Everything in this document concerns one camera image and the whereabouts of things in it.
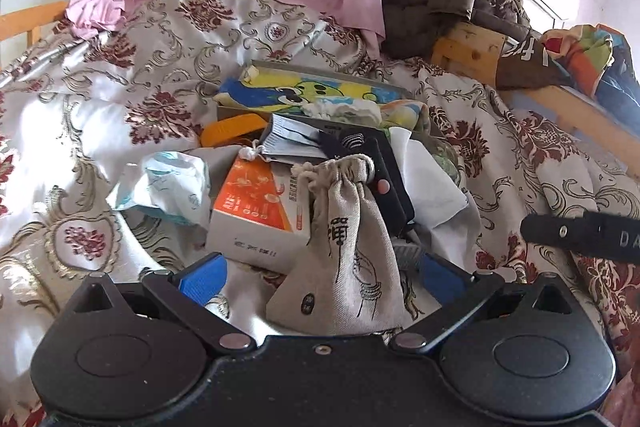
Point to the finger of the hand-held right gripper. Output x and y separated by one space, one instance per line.
590 234

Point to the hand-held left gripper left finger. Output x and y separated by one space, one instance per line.
202 278

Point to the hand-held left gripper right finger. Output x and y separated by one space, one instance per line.
442 279

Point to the light blue tissue packet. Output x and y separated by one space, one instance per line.
165 187

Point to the orange and white box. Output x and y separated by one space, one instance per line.
250 202

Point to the black remote-like device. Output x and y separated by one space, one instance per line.
385 187

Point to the orange plastic object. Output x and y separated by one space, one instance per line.
230 129

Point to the grey fabric pack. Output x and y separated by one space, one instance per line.
290 142

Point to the colourful patchwork cloth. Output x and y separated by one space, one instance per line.
585 57

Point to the brown cloth with white print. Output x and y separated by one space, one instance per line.
525 67

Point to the white crumpled tissue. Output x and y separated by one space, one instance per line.
340 109

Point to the floral bed blanket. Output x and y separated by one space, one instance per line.
125 82

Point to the light wooden bed frame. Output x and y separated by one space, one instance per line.
470 47

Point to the orange wooden bed rail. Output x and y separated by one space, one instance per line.
35 19

